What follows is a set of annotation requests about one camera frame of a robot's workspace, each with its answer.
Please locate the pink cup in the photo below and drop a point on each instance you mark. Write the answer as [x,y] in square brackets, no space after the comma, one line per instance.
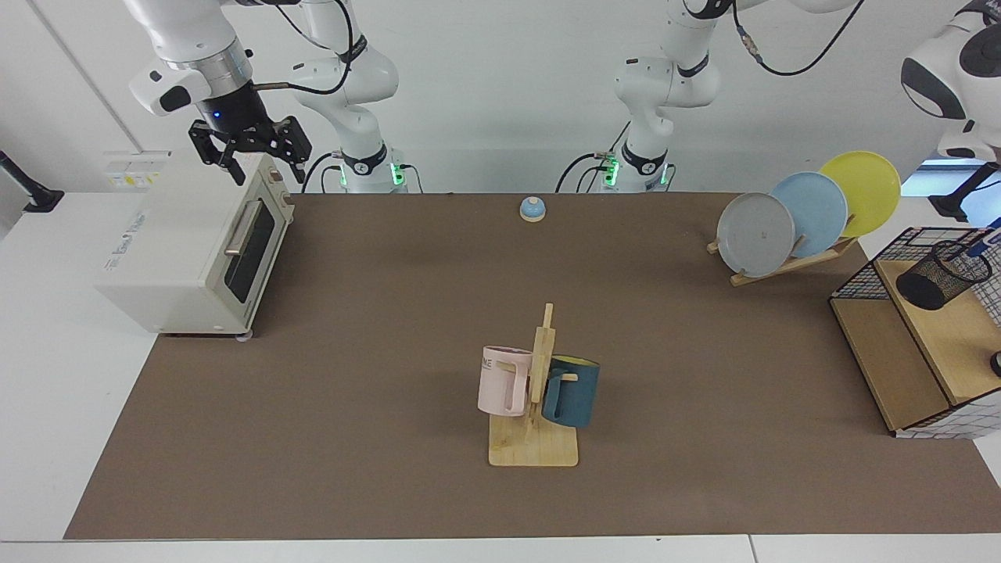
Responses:
[496,383]

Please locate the yellow plate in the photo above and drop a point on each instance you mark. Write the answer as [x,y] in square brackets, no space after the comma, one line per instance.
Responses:
[868,188]

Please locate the wooden plate rack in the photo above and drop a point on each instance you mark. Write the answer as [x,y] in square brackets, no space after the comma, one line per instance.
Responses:
[813,259]

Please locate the light blue plate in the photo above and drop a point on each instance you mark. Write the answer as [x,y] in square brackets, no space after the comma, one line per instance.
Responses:
[817,207]

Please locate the blue and white marker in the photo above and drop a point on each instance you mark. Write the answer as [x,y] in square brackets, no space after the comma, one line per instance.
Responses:
[984,241]

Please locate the grey plate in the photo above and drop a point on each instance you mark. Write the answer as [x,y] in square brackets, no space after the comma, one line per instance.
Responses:
[755,234]

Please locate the black clamp stand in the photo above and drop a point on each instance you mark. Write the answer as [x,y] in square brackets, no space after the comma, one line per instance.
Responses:
[43,202]
[954,209]

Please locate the brown table cloth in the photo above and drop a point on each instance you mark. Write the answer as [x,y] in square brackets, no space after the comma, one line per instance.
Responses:
[391,352]

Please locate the white box with labels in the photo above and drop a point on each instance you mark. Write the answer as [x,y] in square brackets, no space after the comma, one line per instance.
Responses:
[133,168]

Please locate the black mesh pen holder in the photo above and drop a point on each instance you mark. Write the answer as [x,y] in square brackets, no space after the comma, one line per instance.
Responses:
[931,283]

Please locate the small blue round bell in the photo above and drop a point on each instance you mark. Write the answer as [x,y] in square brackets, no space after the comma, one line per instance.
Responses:
[532,208]

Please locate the wooden cup stand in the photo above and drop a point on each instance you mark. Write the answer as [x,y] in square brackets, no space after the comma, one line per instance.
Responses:
[533,450]

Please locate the pale toaster oven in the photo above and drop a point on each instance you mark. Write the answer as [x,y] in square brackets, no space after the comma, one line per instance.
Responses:
[164,258]

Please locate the dark teal cup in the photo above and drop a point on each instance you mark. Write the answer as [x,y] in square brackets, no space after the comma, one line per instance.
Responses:
[575,395]

